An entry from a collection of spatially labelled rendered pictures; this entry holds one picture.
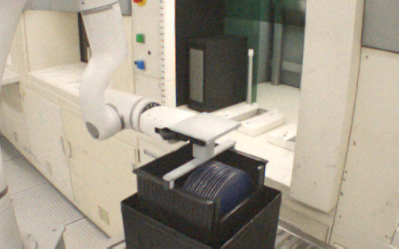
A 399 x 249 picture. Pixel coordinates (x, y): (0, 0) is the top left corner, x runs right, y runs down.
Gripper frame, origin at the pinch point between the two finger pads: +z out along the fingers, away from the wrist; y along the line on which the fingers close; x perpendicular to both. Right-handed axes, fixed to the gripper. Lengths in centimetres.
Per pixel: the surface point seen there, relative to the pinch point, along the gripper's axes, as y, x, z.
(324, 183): -20.5, -14.0, 21.5
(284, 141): -49, -19, -3
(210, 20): -79, 14, -56
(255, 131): -52, -20, -15
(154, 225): 13.6, -17.2, -2.3
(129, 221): 13.6, -19.9, -10.3
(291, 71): -124, -14, -35
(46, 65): -73, -22, -192
